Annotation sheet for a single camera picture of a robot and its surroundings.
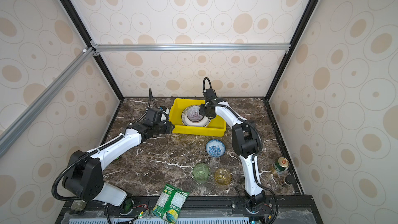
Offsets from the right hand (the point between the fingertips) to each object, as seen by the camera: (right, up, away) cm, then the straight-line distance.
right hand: (202, 112), depth 100 cm
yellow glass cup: (+11, -34, -18) cm, 40 cm away
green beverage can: (+39, -26, -23) cm, 52 cm away
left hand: (-14, -7, -14) cm, 21 cm away
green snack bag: (-16, -43, -27) cm, 53 cm away
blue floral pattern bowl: (+8, -21, -8) cm, 24 cm away
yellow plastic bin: (+8, -10, -6) cm, 14 cm away
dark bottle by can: (+42, -33, -26) cm, 59 cm away
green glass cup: (-1, -33, -16) cm, 37 cm away
